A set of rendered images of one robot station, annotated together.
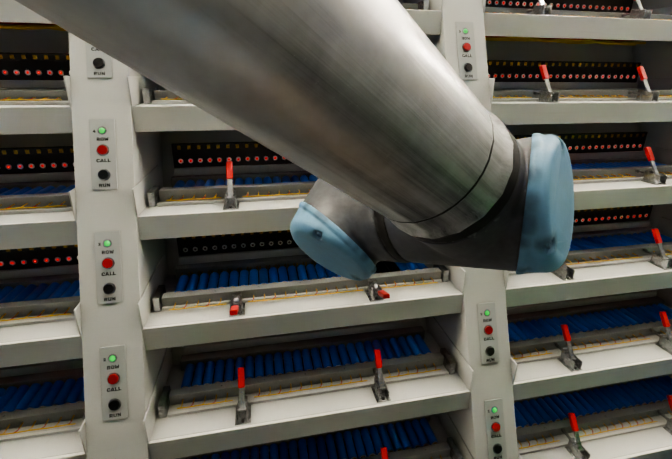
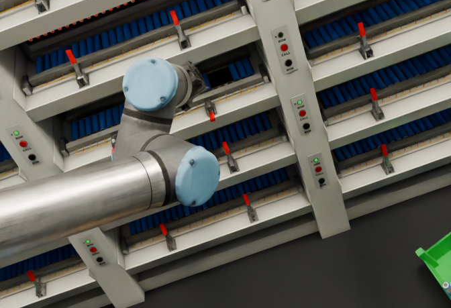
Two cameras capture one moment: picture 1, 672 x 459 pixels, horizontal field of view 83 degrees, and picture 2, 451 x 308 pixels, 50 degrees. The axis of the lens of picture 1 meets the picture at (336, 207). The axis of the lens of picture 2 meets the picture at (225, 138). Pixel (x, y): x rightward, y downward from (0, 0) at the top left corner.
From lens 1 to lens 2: 0.63 m
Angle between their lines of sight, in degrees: 35
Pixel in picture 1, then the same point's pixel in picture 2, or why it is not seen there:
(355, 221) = not seen: hidden behind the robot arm
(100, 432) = not seen: hidden behind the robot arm
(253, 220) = (103, 89)
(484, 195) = (157, 203)
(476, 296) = (288, 92)
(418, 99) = (111, 213)
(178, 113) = (14, 31)
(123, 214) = (15, 113)
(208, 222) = (73, 100)
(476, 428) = (304, 172)
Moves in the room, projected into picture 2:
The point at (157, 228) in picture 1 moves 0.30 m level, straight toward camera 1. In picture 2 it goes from (41, 113) to (47, 166)
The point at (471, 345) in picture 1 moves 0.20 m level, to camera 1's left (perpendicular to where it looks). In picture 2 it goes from (291, 125) to (221, 143)
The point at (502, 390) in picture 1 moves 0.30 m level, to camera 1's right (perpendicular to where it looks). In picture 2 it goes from (320, 147) to (431, 120)
